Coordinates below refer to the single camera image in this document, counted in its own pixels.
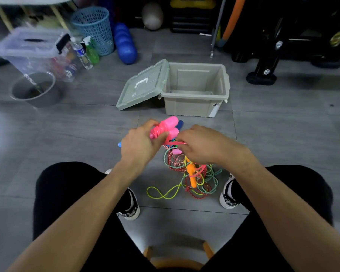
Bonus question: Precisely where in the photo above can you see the person's left hand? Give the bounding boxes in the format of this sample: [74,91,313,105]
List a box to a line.
[119,119,170,173]

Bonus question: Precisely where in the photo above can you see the person's right hand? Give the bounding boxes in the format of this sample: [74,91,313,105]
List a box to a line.
[175,124,253,170]

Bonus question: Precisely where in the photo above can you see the pile of colourful jump ropes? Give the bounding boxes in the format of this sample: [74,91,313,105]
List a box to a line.
[146,120,223,200]

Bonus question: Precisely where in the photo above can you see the grey plastic storage box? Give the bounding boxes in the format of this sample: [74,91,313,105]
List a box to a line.
[160,62,231,118]

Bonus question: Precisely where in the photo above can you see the hot pink skipping rope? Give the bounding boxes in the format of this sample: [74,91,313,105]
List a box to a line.
[149,116,209,179]

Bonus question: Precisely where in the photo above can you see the person's right forearm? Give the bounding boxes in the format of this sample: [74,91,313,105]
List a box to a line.
[235,150,340,272]

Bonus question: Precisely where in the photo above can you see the person's left forearm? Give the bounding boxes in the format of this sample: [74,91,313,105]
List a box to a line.
[7,164,144,272]

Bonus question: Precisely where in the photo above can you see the grey-green box lid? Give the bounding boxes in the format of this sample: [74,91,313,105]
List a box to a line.
[116,59,170,111]

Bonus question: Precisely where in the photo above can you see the person's left leg black trousers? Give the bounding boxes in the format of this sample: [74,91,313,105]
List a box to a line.
[32,162,156,272]

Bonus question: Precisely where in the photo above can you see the person's leg black trousers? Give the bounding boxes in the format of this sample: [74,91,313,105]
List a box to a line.
[201,165,334,272]
[32,162,156,272]

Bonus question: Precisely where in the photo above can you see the person's right leg black trousers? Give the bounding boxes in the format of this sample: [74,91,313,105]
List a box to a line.
[201,165,334,272]

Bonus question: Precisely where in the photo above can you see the white right shoe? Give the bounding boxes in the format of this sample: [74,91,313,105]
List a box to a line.
[219,173,240,210]

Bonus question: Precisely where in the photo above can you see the white shoe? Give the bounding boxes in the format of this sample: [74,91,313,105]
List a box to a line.
[219,173,240,210]
[105,168,141,221]

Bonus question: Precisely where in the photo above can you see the white left shoe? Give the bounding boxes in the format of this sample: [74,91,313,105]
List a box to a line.
[105,168,141,221]

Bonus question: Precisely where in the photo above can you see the black dumbbell rack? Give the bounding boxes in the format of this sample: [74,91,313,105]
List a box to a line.
[226,0,340,86]

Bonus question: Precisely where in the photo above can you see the clear water bottle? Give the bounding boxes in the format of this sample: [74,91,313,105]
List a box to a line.
[70,37,93,70]

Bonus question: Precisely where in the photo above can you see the wooden stool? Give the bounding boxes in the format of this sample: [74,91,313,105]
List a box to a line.
[143,241,215,272]

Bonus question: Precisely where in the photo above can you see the grey metal bowl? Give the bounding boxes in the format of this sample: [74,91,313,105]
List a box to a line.
[9,71,63,108]

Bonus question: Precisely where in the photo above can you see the green spray bottle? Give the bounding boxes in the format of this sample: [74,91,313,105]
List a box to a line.
[82,36,100,65]

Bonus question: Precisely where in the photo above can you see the orange and green foam stick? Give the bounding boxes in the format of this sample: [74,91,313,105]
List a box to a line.
[216,0,247,48]

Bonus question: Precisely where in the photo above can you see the light blue mesh basket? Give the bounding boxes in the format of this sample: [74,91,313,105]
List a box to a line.
[71,6,115,56]

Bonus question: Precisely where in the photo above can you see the beige exercise ball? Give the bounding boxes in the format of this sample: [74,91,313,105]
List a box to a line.
[141,2,164,31]

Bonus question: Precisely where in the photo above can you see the clear plastic lidded bin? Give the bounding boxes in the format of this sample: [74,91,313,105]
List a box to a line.
[0,26,84,82]

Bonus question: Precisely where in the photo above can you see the black dumbbell gold end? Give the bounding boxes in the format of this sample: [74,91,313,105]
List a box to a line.
[329,30,340,48]

